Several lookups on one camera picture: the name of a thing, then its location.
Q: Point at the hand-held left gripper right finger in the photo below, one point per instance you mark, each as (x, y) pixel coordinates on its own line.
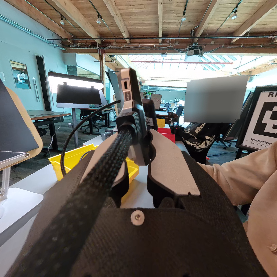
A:
(173, 168)

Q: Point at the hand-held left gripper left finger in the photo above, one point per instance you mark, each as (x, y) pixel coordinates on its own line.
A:
(97, 153)

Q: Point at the black silver hdmi hub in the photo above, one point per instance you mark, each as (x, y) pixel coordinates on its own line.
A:
(127, 97)

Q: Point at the yellow plastic bin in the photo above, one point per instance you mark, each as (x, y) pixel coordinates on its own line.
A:
(71, 155)

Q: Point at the red plastic bin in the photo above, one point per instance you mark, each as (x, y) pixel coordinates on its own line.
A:
(166, 132)

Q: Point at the person's right forearm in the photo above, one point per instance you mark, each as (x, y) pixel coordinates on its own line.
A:
(238, 173)

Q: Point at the black office chair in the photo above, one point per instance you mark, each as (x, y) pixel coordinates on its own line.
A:
(90, 121)

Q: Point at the black studio light panel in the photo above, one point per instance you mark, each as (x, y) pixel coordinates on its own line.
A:
(78, 93)

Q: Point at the wooden office desk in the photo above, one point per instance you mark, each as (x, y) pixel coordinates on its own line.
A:
(43, 113)

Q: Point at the ceiling projector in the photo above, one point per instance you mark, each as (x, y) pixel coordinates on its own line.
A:
(193, 53)

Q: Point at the dark door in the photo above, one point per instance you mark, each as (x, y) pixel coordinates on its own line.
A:
(42, 86)

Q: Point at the black-faced wooden board stand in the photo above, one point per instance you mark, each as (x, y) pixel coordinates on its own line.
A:
(13, 129)

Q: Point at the ceiling spot lamp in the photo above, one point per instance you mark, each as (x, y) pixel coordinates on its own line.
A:
(183, 16)
(62, 21)
(98, 20)
(234, 14)

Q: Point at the framed marker sign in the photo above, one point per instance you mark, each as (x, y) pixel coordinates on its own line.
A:
(259, 119)

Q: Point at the person in beige hoodie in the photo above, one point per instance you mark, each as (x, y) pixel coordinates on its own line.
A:
(264, 238)

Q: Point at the framed wall window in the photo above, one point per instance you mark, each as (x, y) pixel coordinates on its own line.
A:
(20, 74)

